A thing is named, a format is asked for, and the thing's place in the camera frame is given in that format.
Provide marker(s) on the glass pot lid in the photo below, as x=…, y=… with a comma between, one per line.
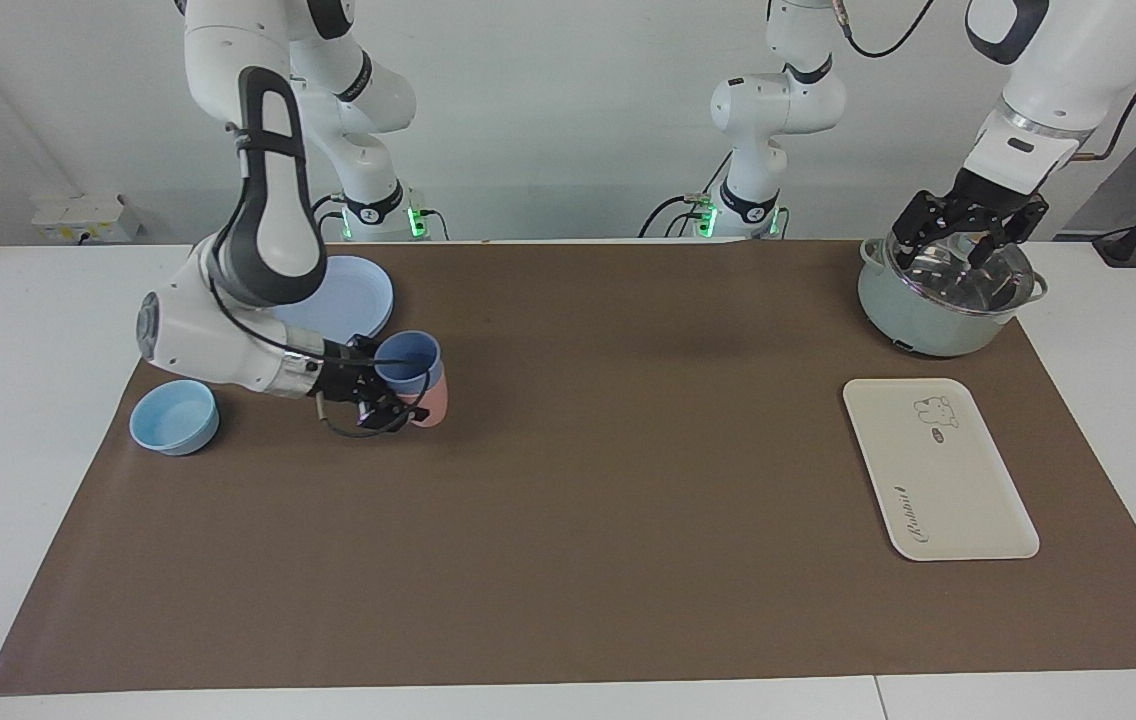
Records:
x=958, y=285

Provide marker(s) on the light blue bowl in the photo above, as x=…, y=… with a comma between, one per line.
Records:
x=173, y=420

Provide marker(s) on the periwinkle blue plate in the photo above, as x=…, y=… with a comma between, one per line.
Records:
x=358, y=295

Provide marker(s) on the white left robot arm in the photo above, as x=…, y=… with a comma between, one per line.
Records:
x=1058, y=70

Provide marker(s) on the pink plastic cup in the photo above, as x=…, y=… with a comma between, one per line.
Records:
x=433, y=408

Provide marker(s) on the periwinkle blue plastic cup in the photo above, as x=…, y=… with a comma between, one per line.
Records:
x=418, y=348

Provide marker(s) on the pale green electric pot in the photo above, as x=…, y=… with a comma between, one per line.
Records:
x=918, y=325

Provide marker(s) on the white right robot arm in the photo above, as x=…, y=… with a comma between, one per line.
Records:
x=273, y=220

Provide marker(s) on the brown paper table mat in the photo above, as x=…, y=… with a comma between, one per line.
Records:
x=628, y=480

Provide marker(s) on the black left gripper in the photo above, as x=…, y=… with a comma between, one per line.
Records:
x=983, y=195

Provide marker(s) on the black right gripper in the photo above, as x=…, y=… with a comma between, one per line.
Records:
x=343, y=375

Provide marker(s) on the cream rabbit print tray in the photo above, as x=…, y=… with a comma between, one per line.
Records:
x=938, y=470

